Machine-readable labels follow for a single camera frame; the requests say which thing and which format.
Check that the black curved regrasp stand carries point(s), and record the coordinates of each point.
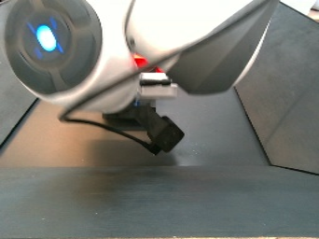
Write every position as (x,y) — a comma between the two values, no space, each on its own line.
(132,119)

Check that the blue two-pronged peg object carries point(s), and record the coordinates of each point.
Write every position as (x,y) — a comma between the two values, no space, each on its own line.
(136,102)

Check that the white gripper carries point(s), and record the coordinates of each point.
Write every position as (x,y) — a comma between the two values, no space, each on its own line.
(156,86)

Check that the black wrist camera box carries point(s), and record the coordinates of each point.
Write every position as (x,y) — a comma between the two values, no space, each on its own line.
(162,130)

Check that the red fixture block with holes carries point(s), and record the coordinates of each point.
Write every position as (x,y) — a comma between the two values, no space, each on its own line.
(142,62)

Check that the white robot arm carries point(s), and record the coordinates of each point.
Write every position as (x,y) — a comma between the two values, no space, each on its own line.
(71,47)

